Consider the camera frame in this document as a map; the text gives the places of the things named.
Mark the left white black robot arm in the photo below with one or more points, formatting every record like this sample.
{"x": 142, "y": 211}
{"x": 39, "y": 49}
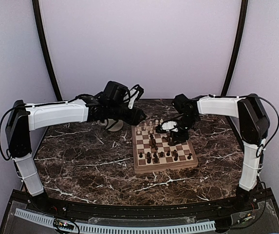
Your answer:
{"x": 24, "y": 118}

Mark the dark tall piece front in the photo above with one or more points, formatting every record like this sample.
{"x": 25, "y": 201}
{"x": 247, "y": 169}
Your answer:
{"x": 148, "y": 158}

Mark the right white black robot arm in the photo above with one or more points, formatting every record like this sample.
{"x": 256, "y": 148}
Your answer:
{"x": 253, "y": 121}

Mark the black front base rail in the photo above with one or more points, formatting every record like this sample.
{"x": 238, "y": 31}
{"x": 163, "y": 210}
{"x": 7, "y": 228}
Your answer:
{"x": 260, "y": 215}

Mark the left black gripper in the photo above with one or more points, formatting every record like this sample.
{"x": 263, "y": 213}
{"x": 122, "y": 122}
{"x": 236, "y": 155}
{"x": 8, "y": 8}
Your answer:
{"x": 134, "y": 119}

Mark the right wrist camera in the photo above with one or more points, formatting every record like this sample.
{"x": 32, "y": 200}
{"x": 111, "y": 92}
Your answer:
{"x": 182, "y": 104}

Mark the white slotted cable duct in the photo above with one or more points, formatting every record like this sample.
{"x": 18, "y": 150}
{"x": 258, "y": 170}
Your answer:
{"x": 66, "y": 227}

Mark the dark tall piece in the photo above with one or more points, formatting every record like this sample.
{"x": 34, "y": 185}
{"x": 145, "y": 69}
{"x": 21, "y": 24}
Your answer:
{"x": 155, "y": 158}
{"x": 175, "y": 155}
{"x": 148, "y": 158}

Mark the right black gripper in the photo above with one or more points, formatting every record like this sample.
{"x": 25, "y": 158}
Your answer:
{"x": 181, "y": 138}

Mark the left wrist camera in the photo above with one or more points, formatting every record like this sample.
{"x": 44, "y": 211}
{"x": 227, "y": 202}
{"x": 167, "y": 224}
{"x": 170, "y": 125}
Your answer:
{"x": 115, "y": 91}

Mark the white pieces back row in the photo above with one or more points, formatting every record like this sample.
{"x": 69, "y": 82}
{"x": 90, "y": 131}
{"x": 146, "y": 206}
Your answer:
{"x": 150, "y": 125}

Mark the right black frame post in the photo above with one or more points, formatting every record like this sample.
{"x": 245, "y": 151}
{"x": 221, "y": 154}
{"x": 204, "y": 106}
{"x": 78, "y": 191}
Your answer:
{"x": 236, "y": 47}

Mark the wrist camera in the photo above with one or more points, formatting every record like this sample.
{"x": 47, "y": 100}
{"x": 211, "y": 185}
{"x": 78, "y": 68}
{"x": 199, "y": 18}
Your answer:
{"x": 115, "y": 91}
{"x": 182, "y": 104}

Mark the left black frame post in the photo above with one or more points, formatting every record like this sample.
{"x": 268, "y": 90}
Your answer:
{"x": 45, "y": 49}

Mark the white ribbed mug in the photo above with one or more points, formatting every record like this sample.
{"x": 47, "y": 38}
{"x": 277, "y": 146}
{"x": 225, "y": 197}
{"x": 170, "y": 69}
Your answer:
{"x": 111, "y": 125}

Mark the fallen dark piece pile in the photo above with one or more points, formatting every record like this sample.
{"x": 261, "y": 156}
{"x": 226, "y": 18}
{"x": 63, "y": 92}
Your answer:
{"x": 158, "y": 140}

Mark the wooden chess board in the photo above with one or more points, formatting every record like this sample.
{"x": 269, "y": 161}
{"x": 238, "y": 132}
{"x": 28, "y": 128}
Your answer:
{"x": 140, "y": 143}

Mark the black frame post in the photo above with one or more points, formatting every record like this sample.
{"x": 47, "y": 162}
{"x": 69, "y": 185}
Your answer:
{"x": 236, "y": 47}
{"x": 45, "y": 49}

